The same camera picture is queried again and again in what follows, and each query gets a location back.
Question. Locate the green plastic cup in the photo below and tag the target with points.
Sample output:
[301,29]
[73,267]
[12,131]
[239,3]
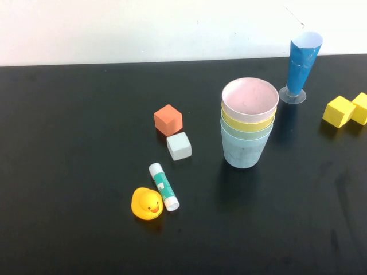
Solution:
[246,135]

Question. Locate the yellow plastic cup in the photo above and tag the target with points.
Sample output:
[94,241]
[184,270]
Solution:
[246,126]

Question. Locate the pink plastic cup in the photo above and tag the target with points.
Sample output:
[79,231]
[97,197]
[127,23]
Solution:
[249,100]

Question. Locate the white foam cube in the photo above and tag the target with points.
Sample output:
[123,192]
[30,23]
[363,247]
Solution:
[179,146]

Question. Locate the orange foam cube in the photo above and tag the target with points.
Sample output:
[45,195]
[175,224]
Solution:
[167,118]

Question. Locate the white and teal glue stick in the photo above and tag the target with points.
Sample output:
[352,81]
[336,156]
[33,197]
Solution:
[163,186]

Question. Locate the light blue plastic cup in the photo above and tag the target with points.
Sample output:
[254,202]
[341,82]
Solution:
[243,151]

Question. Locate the yellow rubber duck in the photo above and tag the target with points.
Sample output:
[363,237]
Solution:
[146,204]

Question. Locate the blue paper cone in clear stand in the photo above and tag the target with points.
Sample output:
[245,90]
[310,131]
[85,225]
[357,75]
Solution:
[301,66]

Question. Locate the yellow foam cube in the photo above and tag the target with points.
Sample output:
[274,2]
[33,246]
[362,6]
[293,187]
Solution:
[338,111]
[362,110]

